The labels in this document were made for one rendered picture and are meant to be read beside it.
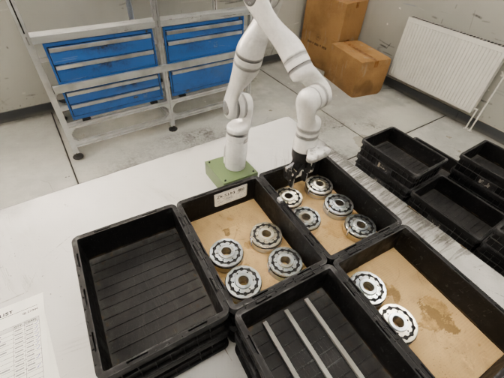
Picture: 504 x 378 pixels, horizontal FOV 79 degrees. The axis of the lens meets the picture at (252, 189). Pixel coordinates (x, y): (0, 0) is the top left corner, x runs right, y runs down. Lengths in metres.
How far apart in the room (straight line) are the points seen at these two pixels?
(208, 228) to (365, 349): 0.57
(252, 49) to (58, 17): 2.54
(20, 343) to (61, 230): 0.40
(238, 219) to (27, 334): 0.70
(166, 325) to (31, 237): 0.69
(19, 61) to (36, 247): 2.35
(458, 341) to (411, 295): 0.15
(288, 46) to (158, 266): 0.72
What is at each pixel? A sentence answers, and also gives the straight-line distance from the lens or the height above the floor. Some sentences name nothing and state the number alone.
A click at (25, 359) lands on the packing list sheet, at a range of 1.14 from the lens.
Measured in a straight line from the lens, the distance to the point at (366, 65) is 3.73.
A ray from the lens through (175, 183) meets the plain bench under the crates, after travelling 1.40.
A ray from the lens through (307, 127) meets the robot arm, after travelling 0.92.
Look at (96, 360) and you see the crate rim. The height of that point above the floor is 0.93.
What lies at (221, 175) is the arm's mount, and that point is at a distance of 1.31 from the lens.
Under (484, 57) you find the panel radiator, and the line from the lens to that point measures 3.66.
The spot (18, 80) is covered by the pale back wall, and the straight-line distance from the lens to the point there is 3.53.
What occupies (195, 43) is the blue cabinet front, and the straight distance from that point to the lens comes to 2.81.
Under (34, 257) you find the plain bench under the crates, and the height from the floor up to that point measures 0.70.
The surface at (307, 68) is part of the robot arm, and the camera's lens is 0.89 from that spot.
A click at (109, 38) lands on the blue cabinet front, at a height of 0.85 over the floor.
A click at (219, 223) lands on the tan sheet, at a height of 0.83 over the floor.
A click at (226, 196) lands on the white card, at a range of 1.05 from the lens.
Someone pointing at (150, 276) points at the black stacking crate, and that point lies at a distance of 0.97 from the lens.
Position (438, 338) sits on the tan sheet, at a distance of 1.02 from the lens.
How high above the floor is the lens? 1.65
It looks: 44 degrees down
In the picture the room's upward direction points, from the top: 4 degrees clockwise
